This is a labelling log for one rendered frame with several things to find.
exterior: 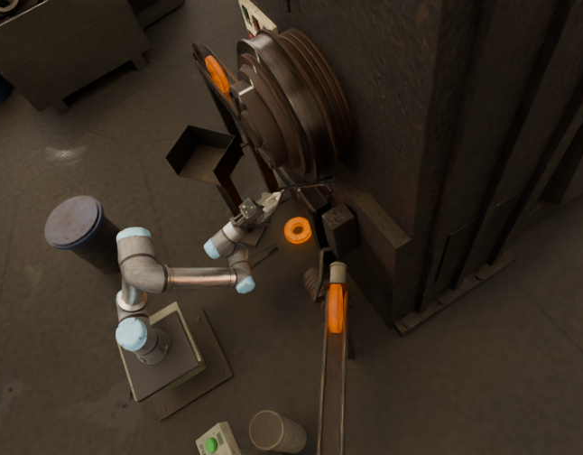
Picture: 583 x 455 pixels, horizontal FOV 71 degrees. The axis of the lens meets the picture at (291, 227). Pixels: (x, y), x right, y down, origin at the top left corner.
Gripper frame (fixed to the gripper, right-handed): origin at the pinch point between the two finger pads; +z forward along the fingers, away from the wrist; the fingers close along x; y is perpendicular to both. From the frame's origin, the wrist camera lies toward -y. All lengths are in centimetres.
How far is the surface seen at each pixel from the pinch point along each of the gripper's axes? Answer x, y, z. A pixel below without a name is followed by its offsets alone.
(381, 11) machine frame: -33, 68, 46
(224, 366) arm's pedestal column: -20, -51, -80
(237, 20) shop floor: 235, -93, 44
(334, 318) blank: -52, 4, -8
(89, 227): 66, -4, -90
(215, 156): 49, -11, -16
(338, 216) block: -24.1, 1.2, 13.0
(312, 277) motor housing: -26.5, -19.2, -11.2
